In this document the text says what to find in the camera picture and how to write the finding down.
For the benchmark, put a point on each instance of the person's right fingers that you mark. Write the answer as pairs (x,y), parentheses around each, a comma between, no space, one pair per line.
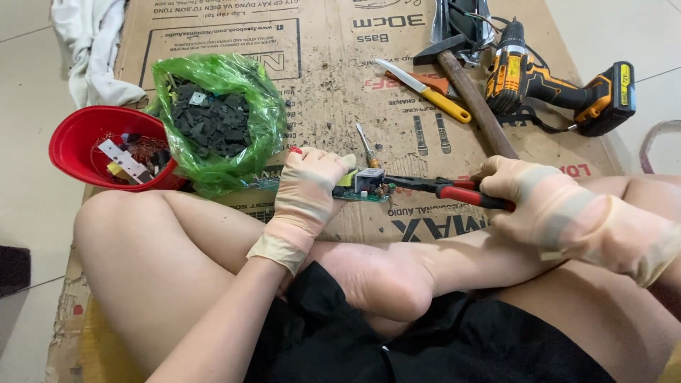
(497,178)

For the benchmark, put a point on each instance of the yellow mat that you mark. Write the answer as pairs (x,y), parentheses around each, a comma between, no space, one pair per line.
(104,351)

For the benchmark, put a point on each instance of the person's left fingers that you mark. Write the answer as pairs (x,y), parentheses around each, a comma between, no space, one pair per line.
(319,162)

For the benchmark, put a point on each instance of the green circuit board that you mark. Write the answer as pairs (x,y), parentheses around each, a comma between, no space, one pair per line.
(364,192)

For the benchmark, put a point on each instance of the brown cardboard sheet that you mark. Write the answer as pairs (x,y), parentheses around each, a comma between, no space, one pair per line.
(330,69)

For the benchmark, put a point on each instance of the person's left hand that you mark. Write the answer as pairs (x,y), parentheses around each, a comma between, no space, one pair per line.
(303,197)

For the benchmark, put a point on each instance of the white plastic part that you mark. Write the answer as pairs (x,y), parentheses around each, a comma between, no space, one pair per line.
(125,159)

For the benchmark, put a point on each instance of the person's right leg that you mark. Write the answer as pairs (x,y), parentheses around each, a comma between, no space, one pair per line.
(383,282)

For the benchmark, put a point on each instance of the person's right hand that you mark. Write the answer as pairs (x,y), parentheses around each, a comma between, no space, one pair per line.
(537,205)

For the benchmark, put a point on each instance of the dark floor mat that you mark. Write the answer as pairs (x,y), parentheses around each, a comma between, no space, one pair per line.
(13,270)

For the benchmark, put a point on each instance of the person's black shorts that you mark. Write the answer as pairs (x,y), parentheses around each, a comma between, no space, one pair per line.
(330,346)

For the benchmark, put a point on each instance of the red plastic bowl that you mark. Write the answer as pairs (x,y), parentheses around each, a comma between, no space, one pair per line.
(74,143)

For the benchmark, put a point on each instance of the green plastic bag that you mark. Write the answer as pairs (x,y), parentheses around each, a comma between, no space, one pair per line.
(266,125)

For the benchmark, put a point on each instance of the person's leg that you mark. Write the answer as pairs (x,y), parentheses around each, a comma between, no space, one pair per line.
(154,255)
(383,282)

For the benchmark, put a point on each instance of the pile of black scrap pieces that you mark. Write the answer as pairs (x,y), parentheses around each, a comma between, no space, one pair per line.
(213,125)

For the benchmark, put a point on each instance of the person's left leg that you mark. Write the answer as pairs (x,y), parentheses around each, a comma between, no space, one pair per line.
(154,255)

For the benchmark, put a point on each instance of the red and black pliers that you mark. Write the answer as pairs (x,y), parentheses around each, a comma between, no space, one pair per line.
(457,194)

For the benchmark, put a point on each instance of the white cloth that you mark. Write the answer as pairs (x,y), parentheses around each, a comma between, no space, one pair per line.
(90,53)

